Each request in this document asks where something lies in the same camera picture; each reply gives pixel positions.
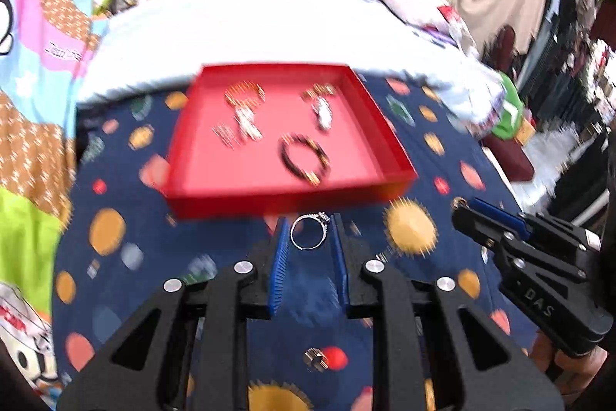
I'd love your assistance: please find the gold link bracelet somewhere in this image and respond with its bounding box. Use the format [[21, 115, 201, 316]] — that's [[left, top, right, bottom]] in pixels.
[[225, 82, 267, 106]]

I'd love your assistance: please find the red shallow box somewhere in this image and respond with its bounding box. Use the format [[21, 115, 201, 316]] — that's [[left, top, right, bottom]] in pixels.
[[164, 63, 417, 221]]

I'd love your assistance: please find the dark red box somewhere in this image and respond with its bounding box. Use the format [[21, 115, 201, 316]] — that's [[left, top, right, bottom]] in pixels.
[[482, 133, 536, 181]]

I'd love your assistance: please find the colourful cartoon print blanket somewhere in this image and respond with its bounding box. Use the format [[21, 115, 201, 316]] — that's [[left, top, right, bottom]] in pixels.
[[0, 0, 117, 408]]

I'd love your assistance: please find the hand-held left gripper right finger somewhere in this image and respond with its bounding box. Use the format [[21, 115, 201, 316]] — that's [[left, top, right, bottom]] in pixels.
[[331, 212, 565, 411]]

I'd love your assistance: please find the black bead bracelet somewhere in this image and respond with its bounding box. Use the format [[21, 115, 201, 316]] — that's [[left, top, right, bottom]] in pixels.
[[280, 134, 332, 186]]

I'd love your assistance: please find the green bag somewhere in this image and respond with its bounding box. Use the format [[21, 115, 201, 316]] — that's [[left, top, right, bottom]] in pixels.
[[486, 71, 526, 140]]

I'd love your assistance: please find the navy planet print blanket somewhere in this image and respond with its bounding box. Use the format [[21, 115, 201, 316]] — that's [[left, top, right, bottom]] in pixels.
[[50, 74, 546, 411]]

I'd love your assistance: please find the person's right hand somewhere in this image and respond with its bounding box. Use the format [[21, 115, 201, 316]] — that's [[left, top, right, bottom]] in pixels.
[[533, 333, 607, 398]]

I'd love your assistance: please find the dark gold ring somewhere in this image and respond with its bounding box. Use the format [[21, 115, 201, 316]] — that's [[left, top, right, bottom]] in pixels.
[[303, 347, 330, 372]]

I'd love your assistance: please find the pink cartoon pillow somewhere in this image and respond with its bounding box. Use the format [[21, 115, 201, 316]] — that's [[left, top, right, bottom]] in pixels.
[[375, 0, 478, 56]]

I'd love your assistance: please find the white duvet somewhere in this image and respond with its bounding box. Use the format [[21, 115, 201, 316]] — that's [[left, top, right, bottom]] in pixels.
[[77, 0, 502, 124]]

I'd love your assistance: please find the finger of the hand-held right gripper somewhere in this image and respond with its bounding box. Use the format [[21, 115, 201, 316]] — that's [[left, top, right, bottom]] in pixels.
[[469, 198, 603, 270], [451, 199, 585, 283]]

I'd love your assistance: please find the silver gem ring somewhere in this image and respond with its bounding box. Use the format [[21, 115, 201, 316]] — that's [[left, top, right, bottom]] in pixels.
[[290, 212, 332, 249]]

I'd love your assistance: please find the silver wristwatch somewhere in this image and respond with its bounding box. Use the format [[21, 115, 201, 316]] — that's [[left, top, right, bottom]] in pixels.
[[310, 98, 336, 131]]

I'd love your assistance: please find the silver flower earring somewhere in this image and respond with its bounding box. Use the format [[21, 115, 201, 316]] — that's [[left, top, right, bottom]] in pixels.
[[212, 123, 238, 148]]

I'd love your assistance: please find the white pearl bracelet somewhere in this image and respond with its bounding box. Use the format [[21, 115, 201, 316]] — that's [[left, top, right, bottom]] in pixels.
[[233, 103, 264, 141]]

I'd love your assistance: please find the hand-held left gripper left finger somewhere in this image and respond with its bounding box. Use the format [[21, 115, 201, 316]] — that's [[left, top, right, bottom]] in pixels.
[[57, 216, 292, 411]]

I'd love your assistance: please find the dark wooden chair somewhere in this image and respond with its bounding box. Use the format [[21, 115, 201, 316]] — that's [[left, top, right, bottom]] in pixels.
[[481, 26, 519, 71]]

